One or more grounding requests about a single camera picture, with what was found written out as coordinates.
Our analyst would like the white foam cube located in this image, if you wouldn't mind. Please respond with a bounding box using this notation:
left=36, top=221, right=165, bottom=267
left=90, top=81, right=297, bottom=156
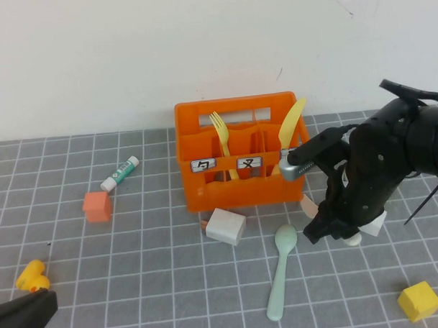
left=360, top=209, right=389, bottom=237

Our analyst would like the yellow plastic fork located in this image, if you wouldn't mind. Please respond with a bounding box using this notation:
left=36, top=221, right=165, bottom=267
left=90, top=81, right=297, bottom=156
left=209, top=110, right=240, bottom=181

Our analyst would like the green white glue stick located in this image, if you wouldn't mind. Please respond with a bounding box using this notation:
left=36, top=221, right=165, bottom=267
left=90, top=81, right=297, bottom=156
left=99, top=155, right=142, bottom=193

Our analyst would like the yellow plastic knife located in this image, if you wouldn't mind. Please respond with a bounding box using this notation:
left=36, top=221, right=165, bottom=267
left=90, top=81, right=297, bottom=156
left=268, top=97, right=309, bottom=177

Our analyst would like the grey white-grid tablecloth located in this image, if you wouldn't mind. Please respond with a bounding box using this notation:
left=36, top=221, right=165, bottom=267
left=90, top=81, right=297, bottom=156
left=0, top=104, right=438, bottom=328

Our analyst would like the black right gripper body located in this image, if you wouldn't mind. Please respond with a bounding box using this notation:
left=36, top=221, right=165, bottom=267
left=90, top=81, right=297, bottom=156
left=286, top=109, right=418, bottom=226

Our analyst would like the yellow rubber duck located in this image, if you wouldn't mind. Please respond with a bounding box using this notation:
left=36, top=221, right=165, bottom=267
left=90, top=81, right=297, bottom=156
left=14, top=258, right=52, bottom=295

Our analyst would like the yellow foam cube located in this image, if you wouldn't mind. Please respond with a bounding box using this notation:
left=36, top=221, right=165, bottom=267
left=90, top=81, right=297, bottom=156
left=396, top=280, right=438, bottom=324

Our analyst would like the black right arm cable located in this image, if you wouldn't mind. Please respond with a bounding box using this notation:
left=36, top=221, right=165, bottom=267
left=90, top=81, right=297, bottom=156
left=379, top=76, right=438, bottom=111

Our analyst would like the orange plastic cutlery crate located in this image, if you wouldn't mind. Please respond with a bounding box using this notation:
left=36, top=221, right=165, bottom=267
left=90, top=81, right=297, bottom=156
left=173, top=90, right=316, bottom=214

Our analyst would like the white power adapter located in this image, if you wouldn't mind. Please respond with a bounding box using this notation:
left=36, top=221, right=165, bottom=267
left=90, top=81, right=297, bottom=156
left=200, top=206, right=249, bottom=248

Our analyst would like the orange foam cube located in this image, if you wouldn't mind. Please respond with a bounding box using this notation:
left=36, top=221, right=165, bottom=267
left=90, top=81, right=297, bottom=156
left=81, top=191, right=114, bottom=224

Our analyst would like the pale green plastic spoon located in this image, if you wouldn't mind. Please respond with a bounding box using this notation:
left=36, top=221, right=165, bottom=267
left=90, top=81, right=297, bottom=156
left=263, top=223, right=302, bottom=322

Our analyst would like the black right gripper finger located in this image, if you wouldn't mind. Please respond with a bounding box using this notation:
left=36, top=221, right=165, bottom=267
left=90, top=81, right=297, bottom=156
left=301, top=216, right=360, bottom=245
left=315, top=191, right=346, bottom=222

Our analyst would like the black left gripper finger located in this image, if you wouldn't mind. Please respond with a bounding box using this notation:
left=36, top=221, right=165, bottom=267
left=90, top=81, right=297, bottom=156
left=0, top=288, right=59, bottom=326
left=0, top=302, right=59, bottom=328

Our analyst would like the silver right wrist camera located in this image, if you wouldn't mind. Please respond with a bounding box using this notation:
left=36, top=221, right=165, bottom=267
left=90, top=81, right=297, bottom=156
left=278, top=154, right=316, bottom=183

